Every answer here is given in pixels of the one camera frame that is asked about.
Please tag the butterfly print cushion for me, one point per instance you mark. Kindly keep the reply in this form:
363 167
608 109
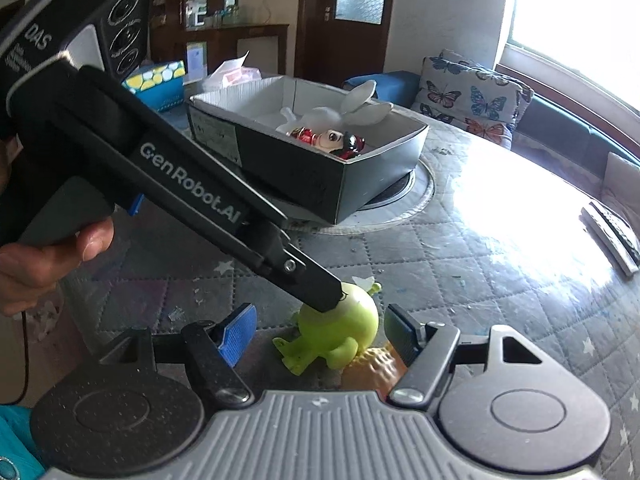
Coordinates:
465 95

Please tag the white plastic bag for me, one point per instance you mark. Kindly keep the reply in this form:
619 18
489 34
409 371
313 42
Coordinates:
235 72

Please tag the dark teal sofa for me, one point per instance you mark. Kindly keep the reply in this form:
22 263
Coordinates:
565 130

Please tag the orange bumpy toy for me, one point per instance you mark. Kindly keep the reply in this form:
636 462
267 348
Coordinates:
372 370

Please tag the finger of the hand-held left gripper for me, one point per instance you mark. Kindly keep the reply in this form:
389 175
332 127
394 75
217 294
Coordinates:
305 275

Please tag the white pillow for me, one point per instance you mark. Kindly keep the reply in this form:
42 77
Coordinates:
625 180

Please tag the white rabbit toy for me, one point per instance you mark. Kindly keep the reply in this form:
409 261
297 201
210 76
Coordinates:
350 110

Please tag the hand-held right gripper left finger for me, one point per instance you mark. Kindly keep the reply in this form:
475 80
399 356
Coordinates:
237 335

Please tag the person's left hand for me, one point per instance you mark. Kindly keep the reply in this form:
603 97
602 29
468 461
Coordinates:
45 270

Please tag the white paper card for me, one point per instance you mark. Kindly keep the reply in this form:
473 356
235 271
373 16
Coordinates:
196 62

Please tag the bright window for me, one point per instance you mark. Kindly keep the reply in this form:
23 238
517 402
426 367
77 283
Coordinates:
575 10

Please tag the teal clothing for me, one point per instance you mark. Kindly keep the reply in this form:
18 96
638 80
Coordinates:
15 445

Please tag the grey cardboard box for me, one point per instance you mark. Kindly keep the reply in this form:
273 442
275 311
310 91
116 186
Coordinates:
300 185

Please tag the wooden door with glass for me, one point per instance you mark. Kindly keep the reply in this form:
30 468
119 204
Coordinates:
315 35

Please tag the blue yellow-dotted tissue box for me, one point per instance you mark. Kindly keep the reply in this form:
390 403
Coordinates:
160 85

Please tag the grey remote control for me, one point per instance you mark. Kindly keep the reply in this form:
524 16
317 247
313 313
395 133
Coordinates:
607 245

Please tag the red black mouse doll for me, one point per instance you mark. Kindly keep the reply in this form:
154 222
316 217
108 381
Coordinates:
331 141

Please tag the green alien toy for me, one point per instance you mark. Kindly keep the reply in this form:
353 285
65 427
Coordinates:
352 322

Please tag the blue cushion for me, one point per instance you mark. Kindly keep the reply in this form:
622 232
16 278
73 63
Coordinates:
395 85

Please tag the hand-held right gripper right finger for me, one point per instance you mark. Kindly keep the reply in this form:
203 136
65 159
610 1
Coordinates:
400 334

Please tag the dark wooden cabinet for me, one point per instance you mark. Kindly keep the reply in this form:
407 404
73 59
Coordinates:
225 42

